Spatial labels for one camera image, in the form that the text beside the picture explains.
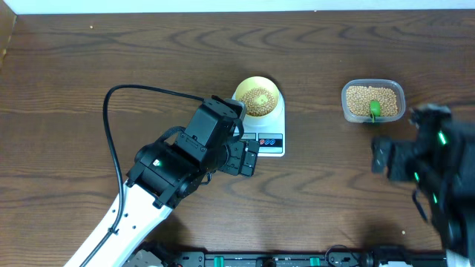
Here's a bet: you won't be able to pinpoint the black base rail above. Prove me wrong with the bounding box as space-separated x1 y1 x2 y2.
124 243 447 267

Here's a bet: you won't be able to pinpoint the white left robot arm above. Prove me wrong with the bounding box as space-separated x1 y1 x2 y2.
67 96 259 266

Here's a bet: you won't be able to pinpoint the green plastic measuring scoop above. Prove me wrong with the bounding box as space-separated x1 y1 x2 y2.
370 100 381 123

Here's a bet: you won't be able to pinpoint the white digital kitchen scale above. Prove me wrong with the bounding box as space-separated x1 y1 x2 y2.
243 95 286 157

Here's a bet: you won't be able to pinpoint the soybeans in yellow bowl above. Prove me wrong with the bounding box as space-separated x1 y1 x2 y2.
240 88 278 116

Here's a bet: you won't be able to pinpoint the cardboard side panel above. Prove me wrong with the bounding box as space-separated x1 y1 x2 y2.
0 0 17 65

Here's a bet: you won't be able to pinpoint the yellow plastic bowl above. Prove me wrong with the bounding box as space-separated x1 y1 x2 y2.
233 76 283 118

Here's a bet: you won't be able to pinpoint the clear container of soybeans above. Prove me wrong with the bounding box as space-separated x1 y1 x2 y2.
341 79 406 123

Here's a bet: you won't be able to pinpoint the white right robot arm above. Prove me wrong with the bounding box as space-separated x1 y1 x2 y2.
371 104 474 266

